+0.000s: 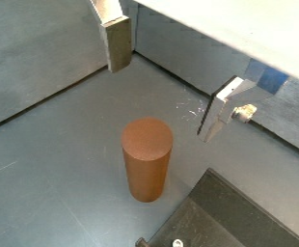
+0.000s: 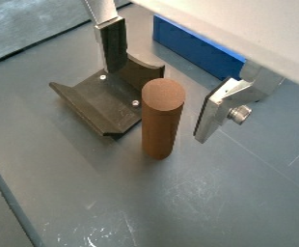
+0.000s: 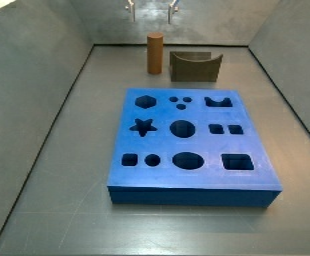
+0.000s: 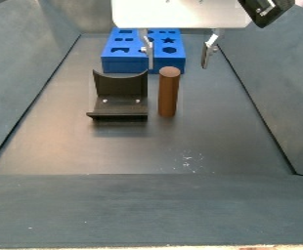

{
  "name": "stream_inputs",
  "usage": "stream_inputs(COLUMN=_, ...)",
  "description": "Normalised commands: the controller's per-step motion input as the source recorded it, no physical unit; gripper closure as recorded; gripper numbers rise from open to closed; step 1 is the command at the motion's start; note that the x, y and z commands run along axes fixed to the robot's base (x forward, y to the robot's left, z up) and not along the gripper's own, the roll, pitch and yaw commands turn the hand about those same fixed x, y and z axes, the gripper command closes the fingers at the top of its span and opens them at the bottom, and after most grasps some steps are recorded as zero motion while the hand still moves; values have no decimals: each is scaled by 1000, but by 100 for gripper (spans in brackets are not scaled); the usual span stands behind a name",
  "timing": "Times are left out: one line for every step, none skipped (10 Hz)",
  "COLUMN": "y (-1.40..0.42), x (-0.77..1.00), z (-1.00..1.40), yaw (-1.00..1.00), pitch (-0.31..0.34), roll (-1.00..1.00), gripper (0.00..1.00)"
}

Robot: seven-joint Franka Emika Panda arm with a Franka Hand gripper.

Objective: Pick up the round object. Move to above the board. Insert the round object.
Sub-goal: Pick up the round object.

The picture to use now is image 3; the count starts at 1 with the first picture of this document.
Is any brown round cylinder peg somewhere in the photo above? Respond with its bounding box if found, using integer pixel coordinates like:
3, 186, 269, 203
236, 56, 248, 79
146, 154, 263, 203
146, 32, 162, 75

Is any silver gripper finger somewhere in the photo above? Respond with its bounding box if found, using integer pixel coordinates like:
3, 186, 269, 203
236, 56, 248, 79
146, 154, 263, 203
125, 0, 136, 22
166, 0, 180, 24

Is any dark olive curved block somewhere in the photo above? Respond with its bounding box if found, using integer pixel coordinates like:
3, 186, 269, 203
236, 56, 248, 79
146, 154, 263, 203
169, 51, 223, 82

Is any blue shape sorting board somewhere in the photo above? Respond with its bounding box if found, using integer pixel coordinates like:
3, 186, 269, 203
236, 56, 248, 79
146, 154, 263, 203
106, 88, 281, 208

